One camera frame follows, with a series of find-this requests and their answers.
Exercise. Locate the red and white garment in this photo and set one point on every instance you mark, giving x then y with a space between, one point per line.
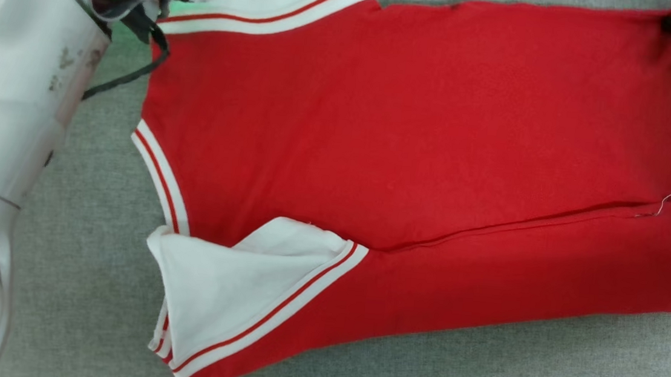
438 130

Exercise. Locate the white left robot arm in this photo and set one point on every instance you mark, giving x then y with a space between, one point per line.
4 92

